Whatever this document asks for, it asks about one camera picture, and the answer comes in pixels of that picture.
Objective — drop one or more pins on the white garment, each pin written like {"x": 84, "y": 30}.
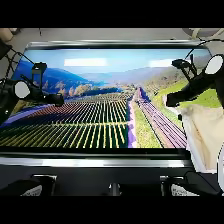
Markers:
{"x": 195, "y": 160}

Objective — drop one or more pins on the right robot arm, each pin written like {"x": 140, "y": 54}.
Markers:
{"x": 208, "y": 78}

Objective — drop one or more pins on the cream shirt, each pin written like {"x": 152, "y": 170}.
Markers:
{"x": 206, "y": 133}

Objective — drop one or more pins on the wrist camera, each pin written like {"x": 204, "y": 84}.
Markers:
{"x": 38, "y": 68}
{"x": 181, "y": 63}

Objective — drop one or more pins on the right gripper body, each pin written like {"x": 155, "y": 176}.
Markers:
{"x": 178, "y": 96}

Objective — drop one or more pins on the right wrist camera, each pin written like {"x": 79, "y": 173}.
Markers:
{"x": 181, "y": 63}

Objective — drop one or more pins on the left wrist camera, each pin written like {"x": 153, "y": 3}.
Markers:
{"x": 38, "y": 68}

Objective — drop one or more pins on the silver frame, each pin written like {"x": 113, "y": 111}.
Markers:
{"x": 93, "y": 162}

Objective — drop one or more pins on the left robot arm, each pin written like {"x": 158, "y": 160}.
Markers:
{"x": 13, "y": 95}

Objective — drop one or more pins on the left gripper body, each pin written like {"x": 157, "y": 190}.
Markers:
{"x": 55, "y": 99}

